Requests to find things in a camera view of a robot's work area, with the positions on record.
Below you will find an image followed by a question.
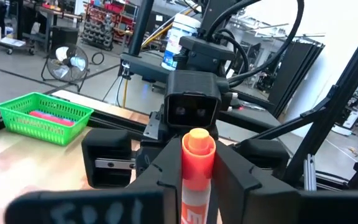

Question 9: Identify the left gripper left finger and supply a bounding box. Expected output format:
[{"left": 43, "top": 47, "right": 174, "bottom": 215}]
[{"left": 4, "top": 136, "right": 185, "bottom": 224}]

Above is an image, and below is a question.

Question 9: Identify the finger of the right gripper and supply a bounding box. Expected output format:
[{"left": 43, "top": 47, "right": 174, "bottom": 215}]
[{"left": 134, "top": 139, "right": 168, "bottom": 179}]

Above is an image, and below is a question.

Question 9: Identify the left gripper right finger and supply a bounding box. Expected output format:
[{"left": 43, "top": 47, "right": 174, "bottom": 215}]
[{"left": 211, "top": 139, "right": 358, "bottom": 224}]

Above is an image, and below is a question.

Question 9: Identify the orange Expo marker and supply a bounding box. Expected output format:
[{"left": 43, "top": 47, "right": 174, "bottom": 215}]
[{"left": 180, "top": 128, "right": 217, "bottom": 224}]

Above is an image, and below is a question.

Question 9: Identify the pink highlighter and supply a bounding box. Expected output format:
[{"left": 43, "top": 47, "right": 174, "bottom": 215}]
[{"left": 29, "top": 110, "right": 75, "bottom": 127}]

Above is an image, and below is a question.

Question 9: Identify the silver aluminium extrusion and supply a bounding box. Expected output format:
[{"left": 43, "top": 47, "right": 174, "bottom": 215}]
[{"left": 302, "top": 153, "right": 318, "bottom": 192}]

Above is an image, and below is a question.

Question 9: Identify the green plastic basket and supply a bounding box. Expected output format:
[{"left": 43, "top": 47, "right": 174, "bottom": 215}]
[{"left": 0, "top": 91, "right": 94, "bottom": 147}]

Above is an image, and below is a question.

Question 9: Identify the grey stand tray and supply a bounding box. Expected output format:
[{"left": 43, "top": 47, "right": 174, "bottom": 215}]
[{"left": 119, "top": 52, "right": 180, "bottom": 84}]

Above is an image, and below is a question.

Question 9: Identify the black floor fan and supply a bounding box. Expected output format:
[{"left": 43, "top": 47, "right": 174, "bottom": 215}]
[{"left": 40, "top": 42, "right": 90, "bottom": 93}]

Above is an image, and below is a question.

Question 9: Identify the white blue wipes canister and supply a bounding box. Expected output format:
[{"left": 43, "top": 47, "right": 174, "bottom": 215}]
[{"left": 160, "top": 12, "right": 202, "bottom": 72}]

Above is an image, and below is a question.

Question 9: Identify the metal shelf rack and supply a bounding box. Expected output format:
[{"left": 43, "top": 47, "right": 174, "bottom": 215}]
[{"left": 80, "top": 0, "right": 137, "bottom": 51}]

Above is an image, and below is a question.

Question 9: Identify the black stand pole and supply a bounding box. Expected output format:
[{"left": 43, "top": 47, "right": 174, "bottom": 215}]
[{"left": 127, "top": 0, "right": 155, "bottom": 57}]

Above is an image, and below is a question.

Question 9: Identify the black folding partition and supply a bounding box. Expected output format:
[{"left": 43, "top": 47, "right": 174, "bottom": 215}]
[{"left": 268, "top": 41, "right": 326, "bottom": 116}]

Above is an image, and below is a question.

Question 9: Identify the wheeled work table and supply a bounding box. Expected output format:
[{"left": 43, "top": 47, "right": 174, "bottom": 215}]
[{"left": 0, "top": 0, "right": 84, "bottom": 56}]

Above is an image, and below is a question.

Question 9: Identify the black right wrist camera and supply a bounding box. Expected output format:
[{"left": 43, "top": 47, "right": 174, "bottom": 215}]
[{"left": 163, "top": 69, "right": 230, "bottom": 129}]

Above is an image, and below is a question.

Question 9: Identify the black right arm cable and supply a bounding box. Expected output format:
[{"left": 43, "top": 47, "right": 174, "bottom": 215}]
[{"left": 211, "top": 0, "right": 306, "bottom": 86}]

